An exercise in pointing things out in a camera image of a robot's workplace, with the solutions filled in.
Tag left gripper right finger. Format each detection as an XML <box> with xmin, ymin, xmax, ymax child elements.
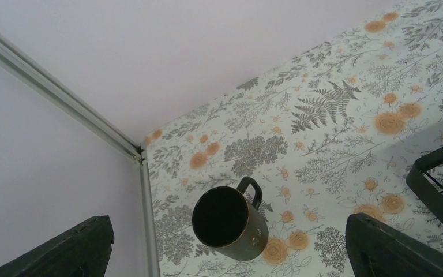
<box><xmin>346</xmin><ymin>213</ymin><xmax>443</xmax><ymax>276</ymax></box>

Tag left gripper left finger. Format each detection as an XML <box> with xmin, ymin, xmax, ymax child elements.
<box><xmin>0</xmin><ymin>215</ymin><xmax>115</xmax><ymax>276</ymax></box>

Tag black wire dish rack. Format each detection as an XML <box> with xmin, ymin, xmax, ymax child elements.
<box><xmin>406</xmin><ymin>136</ymin><xmax>443</xmax><ymax>248</ymax></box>

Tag black mug white rim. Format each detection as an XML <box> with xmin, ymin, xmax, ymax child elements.
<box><xmin>192</xmin><ymin>177</ymin><xmax>269</xmax><ymax>261</ymax></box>

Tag floral patterned tablecloth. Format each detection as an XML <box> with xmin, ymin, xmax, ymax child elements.
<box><xmin>147</xmin><ymin>1</ymin><xmax>443</xmax><ymax>276</ymax></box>

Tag left aluminium frame post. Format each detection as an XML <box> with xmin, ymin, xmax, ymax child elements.
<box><xmin>0</xmin><ymin>34</ymin><xmax>160</xmax><ymax>276</ymax></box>

